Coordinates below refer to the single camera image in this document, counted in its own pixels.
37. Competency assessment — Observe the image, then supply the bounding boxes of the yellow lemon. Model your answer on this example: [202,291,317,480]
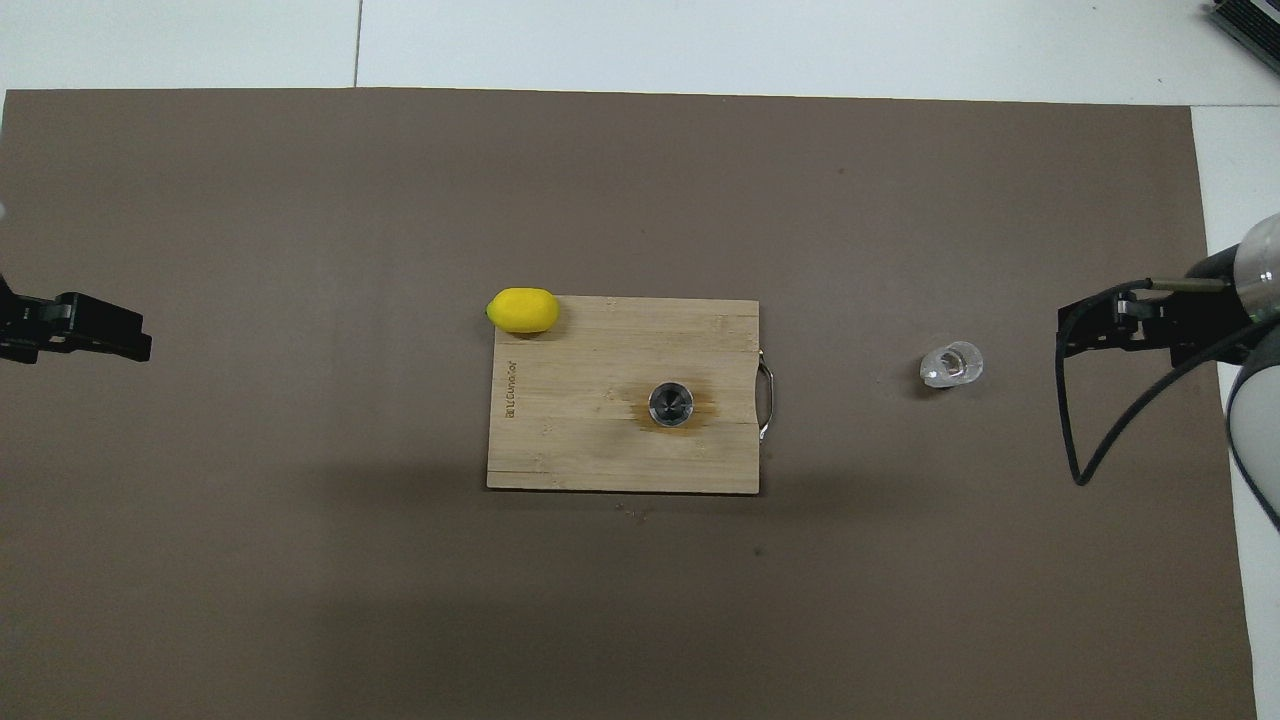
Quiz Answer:
[486,288,561,335]

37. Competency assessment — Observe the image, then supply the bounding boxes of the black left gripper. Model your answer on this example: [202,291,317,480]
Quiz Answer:
[0,275,153,364]

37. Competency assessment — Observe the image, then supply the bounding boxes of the clear shot glass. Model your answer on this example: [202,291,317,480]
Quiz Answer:
[920,340,985,389]

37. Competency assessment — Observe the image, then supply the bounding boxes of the brown table mat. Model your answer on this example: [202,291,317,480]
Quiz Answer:
[0,88,1259,720]

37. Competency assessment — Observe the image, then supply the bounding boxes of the bamboo cutting board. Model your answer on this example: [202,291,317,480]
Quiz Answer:
[486,295,776,496]

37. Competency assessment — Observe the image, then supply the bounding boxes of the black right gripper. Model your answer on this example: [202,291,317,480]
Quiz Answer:
[1058,250,1253,366]

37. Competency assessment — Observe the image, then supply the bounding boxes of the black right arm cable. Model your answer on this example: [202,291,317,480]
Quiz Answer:
[1058,278,1280,488]

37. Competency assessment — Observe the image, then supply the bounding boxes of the grey ribbed device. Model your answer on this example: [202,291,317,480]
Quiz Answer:
[1205,0,1280,71]

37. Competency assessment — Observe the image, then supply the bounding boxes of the steel double jigger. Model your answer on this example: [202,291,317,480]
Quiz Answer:
[648,380,695,429]

